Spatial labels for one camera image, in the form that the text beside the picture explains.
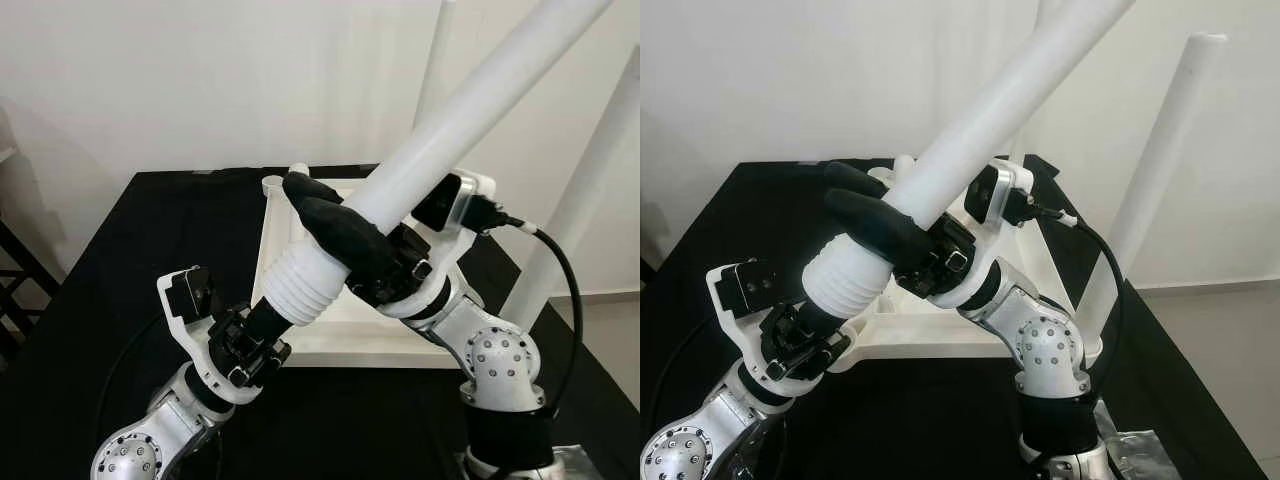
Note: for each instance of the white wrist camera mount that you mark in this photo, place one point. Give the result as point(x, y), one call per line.
point(200, 350)
point(1022, 185)
point(722, 310)
point(478, 190)

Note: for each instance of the black tablecloth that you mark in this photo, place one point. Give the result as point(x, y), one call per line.
point(100, 250)
point(720, 230)

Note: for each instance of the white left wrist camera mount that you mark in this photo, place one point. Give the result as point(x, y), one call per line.
point(722, 310)
point(200, 350)

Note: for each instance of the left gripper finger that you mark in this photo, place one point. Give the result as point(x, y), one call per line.
point(822, 318)
point(268, 320)

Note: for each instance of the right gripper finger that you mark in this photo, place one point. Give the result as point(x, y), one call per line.
point(350, 245)
point(312, 188)
point(880, 228)
point(850, 178)

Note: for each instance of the crumpled silver plastic sheet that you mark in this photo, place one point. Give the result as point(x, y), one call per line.
point(570, 465)
point(1130, 450)

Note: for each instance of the white plastic table top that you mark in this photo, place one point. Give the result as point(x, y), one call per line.
point(350, 345)
point(930, 340)

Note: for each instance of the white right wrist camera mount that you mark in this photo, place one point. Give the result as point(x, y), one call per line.
point(1022, 185)
point(478, 190)

